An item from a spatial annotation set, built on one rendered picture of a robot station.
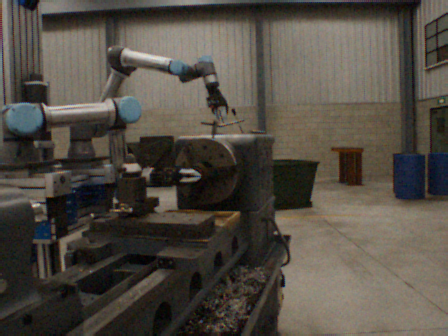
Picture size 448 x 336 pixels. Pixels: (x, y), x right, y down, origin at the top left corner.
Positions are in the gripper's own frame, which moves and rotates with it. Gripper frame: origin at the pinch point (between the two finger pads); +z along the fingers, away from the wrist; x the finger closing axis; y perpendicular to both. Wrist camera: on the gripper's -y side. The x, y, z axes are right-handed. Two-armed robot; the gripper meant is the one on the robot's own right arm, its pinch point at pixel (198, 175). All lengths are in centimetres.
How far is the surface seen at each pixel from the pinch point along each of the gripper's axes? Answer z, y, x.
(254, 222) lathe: 16.5, -32.0, -26.4
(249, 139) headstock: 14.8, -32.7, 15.0
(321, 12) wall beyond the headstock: 27, -1080, 439
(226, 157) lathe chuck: 7.6, -16.3, 7.0
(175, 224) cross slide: 8.8, 43.2, -10.9
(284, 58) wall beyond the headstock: -96, -1043, 287
